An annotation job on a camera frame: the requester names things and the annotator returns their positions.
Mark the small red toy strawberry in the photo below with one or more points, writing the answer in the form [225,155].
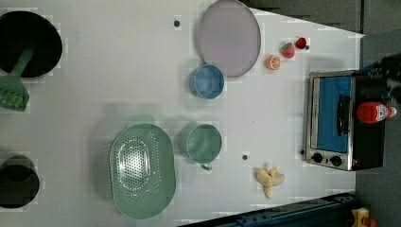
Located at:
[301,43]

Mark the yellow red clamp object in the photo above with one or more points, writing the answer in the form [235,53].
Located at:
[362,218]

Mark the small black pot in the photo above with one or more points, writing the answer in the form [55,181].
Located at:
[19,182]

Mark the green perforated colander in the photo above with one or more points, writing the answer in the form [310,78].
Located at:
[142,171]

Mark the blue cup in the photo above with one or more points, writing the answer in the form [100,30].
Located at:
[207,81]

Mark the toy orange half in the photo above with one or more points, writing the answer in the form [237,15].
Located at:
[273,62]

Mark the large lavender plate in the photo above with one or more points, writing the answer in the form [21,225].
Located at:
[229,36]

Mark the green mug with handle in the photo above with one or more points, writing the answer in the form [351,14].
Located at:
[202,144]

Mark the peeled toy banana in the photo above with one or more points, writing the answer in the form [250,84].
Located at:
[269,179]

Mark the toy strawberry with leaves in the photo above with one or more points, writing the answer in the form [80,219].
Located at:
[288,50]

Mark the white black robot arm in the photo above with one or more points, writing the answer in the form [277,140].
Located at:
[388,68]

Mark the large black pan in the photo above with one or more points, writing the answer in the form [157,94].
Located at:
[20,30]

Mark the red felt ketchup bottle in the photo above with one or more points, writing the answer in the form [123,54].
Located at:
[373,112]

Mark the blue metal frame rail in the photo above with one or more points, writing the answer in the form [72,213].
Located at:
[331,211]

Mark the green slotted spatula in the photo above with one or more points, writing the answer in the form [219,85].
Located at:
[14,95]

